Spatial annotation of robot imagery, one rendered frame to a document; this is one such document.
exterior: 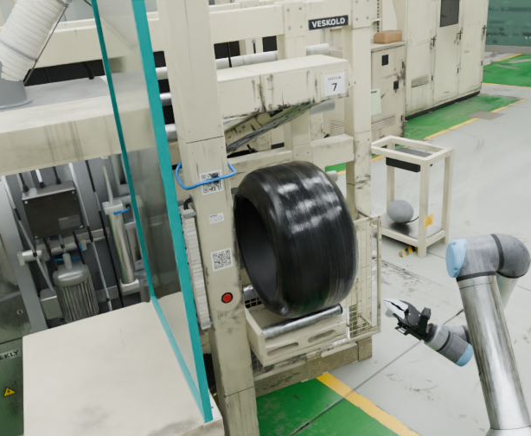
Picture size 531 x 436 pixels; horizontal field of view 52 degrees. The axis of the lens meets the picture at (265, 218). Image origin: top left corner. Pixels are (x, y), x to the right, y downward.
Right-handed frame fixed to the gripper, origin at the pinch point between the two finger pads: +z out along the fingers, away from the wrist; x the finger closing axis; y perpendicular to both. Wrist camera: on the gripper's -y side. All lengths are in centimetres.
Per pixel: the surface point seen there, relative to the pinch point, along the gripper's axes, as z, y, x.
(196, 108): 91, -31, -1
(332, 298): 18.1, 4.0, -9.2
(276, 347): 23.9, 26.3, -26.4
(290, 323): 24.1, 22.3, -16.9
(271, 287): 35, 37, 1
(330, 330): 8.6, 22.7, -9.7
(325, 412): -31, 109, -2
